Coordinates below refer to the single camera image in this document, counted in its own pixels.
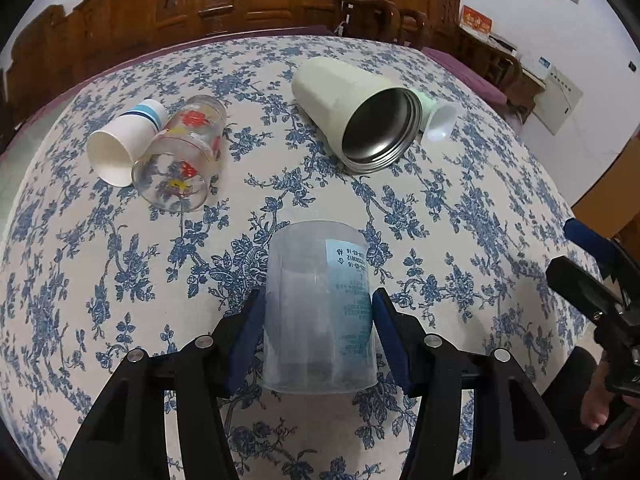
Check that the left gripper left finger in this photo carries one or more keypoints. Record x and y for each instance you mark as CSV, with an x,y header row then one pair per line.
x,y
123,436

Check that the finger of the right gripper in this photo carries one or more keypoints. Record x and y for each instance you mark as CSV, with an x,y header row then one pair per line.
x,y
596,245

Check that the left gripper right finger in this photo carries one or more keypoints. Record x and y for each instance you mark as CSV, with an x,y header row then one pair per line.
x,y
514,434

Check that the clear plastic cup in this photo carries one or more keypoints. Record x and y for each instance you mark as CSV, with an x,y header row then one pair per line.
x,y
318,322

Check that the mint green plastic cup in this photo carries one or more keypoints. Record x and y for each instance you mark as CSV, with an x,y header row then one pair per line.
x,y
438,117

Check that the floral glass cup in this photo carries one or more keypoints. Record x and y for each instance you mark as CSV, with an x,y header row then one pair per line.
x,y
180,154

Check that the white paper cup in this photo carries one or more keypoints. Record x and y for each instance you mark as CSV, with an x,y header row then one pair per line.
x,y
113,149

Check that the person's right hand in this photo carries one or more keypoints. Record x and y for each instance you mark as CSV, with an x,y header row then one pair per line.
x,y
596,408

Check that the blue floral tablecloth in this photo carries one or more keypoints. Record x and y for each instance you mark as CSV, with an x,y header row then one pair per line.
x,y
459,232

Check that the wooden side table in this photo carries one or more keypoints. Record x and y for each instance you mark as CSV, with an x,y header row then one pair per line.
x,y
502,70

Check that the purple armchair cushion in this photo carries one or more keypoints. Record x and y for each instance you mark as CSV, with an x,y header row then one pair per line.
x,y
483,88

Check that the white box on side table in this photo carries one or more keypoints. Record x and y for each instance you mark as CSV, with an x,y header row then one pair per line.
x,y
537,65

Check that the cream steel tumbler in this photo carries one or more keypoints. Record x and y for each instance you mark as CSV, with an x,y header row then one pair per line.
x,y
367,119

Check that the red gift box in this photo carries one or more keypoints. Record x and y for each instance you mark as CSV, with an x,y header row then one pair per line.
x,y
475,21

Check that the carved wooden armchair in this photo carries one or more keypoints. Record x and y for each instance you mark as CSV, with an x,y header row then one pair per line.
x,y
450,20

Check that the long carved wooden sofa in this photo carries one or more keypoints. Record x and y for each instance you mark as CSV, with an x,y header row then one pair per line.
x,y
59,49

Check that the white wall panel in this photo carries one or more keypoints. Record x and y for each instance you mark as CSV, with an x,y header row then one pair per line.
x,y
558,101

